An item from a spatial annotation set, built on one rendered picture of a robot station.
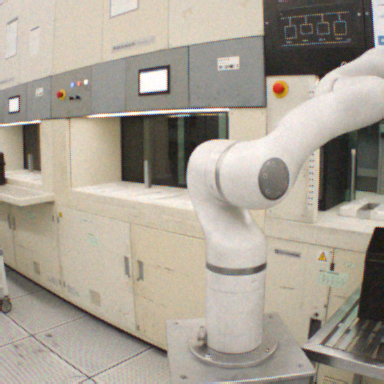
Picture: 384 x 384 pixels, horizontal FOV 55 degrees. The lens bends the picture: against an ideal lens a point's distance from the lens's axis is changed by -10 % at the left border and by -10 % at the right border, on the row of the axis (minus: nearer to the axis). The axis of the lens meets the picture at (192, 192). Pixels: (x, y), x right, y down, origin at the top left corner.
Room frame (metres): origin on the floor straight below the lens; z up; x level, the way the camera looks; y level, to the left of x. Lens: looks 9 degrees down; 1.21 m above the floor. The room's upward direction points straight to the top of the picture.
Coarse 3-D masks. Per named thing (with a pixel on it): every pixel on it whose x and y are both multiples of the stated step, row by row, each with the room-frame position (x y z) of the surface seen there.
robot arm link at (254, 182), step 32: (320, 96) 0.84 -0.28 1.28; (352, 96) 0.82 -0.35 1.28; (288, 128) 0.74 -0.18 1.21; (320, 128) 0.79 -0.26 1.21; (352, 128) 0.84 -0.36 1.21; (224, 160) 0.69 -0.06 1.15; (256, 160) 0.65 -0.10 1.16; (288, 160) 0.68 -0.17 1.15; (224, 192) 0.69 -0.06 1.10; (256, 192) 0.64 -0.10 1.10; (288, 192) 0.68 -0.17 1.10
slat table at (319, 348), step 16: (352, 304) 0.91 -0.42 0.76; (336, 320) 0.83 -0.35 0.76; (352, 320) 0.82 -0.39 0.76; (368, 320) 1.15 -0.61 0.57; (320, 336) 0.76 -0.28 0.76; (336, 336) 0.75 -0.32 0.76; (352, 336) 0.74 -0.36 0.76; (368, 336) 0.73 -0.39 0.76; (304, 352) 0.71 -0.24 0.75; (320, 352) 0.69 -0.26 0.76; (336, 352) 0.68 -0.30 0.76; (352, 352) 0.68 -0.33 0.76; (368, 352) 0.67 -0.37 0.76; (352, 368) 0.64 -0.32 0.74; (368, 368) 0.62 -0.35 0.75
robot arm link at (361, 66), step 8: (376, 48) 0.97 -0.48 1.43; (368, 56) 0.94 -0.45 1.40; (376, 56) 0.94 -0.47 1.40; (352, 64) 0.96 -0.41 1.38; (360, 64) 0.95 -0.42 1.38; (368, 64) 0.94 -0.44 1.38; (376, 64) 0.93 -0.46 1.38; (336, 72) 0.98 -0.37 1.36; (344, 72) 0.97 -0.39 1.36; (352, 72) 0.96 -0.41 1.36; (360, 72) 0.95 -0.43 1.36; (368, 72) 0.94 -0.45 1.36; (376, 72) 0.94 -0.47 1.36; (328, 80) 0.96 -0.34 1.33; (320, 88) 0.96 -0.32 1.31; (328, 88) 0.94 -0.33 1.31
